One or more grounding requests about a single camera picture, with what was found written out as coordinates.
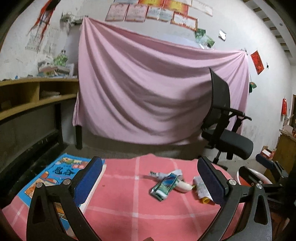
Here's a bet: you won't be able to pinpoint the black office chair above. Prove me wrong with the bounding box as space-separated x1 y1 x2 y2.
201 69 253 164

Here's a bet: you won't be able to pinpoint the red paper on wall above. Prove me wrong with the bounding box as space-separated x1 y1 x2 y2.
251 51 264 75

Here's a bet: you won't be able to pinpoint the small red white box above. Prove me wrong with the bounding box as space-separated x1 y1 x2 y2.
260 146 276 160

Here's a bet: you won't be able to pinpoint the silver wrapper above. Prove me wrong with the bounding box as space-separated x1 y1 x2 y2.
149 169 184 181

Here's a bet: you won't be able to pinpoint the wooden wall shelf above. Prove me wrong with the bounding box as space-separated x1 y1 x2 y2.
1 77 79 121

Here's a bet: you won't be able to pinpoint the white printed paper strip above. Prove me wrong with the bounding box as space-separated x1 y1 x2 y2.
193 176 213 201

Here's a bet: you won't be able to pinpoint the green crumpled packet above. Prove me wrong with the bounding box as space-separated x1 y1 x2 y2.
150 173 178 201

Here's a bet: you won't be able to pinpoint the white plastic tube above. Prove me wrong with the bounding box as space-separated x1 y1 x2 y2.
174 181 194 193

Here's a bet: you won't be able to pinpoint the green photos on wall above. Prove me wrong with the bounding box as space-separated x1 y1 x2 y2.
195 28 215 49

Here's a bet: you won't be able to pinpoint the pink hanging sheet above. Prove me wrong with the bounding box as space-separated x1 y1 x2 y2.
72 18 249 145

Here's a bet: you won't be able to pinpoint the white bin with red liner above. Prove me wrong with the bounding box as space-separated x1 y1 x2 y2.
236 166 272 186

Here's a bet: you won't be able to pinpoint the blue illustrated book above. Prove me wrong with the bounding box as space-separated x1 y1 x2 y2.
18 154 106 240

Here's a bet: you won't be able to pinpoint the orange red battery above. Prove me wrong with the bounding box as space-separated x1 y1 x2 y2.
200 197 211 204

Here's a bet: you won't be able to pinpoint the pink checked tablecloth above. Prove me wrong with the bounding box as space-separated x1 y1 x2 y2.
1 153 246 241

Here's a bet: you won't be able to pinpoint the green candy jar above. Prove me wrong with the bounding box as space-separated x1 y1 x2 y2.
54 50 68 66

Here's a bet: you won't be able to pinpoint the red tassel wall ornament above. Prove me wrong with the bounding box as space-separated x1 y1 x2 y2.
27 0 59 52

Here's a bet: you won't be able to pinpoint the row of wall certificates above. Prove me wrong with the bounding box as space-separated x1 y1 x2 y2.
105 0 213 31

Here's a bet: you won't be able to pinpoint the stack of books on shelf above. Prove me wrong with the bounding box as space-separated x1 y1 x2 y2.
37 61 74 77

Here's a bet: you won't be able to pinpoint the wooden side cabinet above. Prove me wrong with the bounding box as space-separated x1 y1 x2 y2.
272 125 296 174

